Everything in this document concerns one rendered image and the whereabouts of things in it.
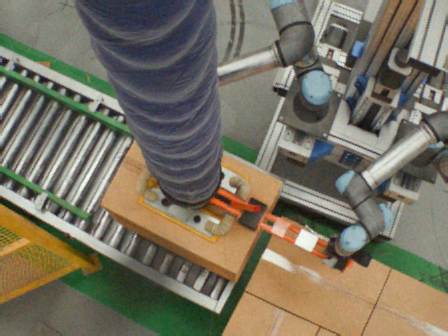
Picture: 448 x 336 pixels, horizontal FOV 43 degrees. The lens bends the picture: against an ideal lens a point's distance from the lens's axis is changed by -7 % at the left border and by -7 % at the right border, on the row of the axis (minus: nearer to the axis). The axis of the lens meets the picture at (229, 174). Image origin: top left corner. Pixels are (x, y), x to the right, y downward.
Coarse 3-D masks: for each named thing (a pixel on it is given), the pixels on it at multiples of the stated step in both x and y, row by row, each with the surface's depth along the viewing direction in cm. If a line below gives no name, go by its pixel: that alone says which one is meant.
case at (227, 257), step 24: (120, 168) 235; (144, 168) 235; (240, 168) 235; (120, 192) 233; (264, 192) 233; (120, 216) 234; (144, 216) 230; (168, 240) 229; (192, 240) 228; (240, 240) 228; (216, 264) 226; (240, 264) 225
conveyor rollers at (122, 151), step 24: (24, 72) 303; (24, 96) 299; (0, 120) 298; (48, 120) 296; (120, 120) 296; (0, 144) 293; (48, 144) 292; (72, 144) 293; (24, 168) 291; (72, 168) 289; (96, 168) 290; (24, 192) 286; (96, 192) 286; (72, 216) 285; (120, 240) 282; (144, 264) 279; (168, 264) 278; (192, 264) 279; (216, 288) 275
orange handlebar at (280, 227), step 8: (224, 192) 218; (216, 200) 218; (232, 200) 218; (240, 200) 218; (224, 208) 217; (232, 208) 217; (272, 216) 216; (264, 224) 215; (280, 224) 215; (288, 224) 215; (272, 232) 214; (280, 232) 214; (296, 232) 215; (288, 240) 214; (320, 240) 214; (320, 256) 212; (352, 264) 212
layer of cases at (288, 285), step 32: (288, 256) 279; (256, 288) 275; (288, 288) 275; (320, 288) 275; (352, 288) 275; (384, 288) 275; (416, 288) 275; (256, 320) 271; (288, 320) 271; (320, 320) 271; (352, 320) 271; (384, 320) 271; (416, 320) 271
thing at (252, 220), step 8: (248, 200) 216; (256, 200) 216; (264, 208) 216; (240, 216) 215; (248, 216) 215; (256, 216) 215; (264, 216) 214; (240, 224) 218; (248, 224) 214; (256, 224) 215
